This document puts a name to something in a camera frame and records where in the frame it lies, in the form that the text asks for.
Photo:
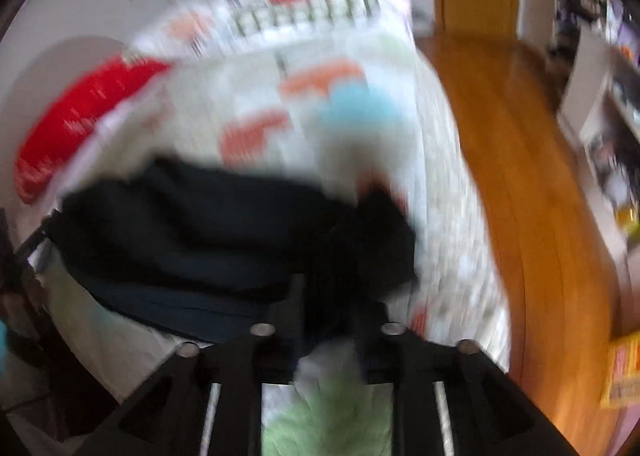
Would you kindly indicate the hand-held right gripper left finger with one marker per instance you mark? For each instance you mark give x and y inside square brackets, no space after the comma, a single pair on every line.
[277,356]

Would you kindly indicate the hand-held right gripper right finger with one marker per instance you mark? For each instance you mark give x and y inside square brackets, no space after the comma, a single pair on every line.
[380,353]

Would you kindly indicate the black pants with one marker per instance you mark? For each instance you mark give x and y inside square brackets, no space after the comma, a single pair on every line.
[200,236]

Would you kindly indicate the patchwork print quilt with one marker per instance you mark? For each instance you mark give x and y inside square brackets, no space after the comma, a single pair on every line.
[450,186]

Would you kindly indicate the large red pillow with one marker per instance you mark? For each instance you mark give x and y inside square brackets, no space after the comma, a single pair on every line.
[75,116]

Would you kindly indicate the grey rounded headboard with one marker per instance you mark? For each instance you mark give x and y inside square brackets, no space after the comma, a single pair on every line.
[50,66]

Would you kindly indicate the yellow box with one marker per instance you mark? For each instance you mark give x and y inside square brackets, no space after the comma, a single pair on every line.
[622,376]

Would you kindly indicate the white floral pillow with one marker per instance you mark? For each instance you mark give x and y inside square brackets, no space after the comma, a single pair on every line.
[190,26]

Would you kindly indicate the white cabinet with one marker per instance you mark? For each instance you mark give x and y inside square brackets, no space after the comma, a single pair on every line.
[590,86]

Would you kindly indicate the green white patterned pillow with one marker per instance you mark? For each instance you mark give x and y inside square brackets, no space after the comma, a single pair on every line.
[300,13]

